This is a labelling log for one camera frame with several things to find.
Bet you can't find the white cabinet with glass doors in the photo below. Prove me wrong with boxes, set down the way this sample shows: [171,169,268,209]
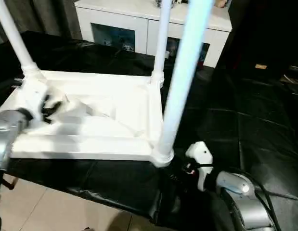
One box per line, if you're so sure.
[74,0,232,68]

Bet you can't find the black work mat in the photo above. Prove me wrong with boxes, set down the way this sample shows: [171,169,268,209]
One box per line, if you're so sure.
[0,31,298,231]

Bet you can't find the grey curtain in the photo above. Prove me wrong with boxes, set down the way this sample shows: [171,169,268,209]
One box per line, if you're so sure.
[0,0,81,45]

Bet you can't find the white plastic table leg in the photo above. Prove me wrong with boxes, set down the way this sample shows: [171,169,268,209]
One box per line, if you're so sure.
[152,0,215,167]
[150,0,172,88]
[0,0,43,80]

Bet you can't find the small grey object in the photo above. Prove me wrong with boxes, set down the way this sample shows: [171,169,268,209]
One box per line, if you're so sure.
[157,0,176,8]

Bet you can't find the black stand leg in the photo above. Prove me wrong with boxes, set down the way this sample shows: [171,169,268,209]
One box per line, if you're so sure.
[0,177,17,191]

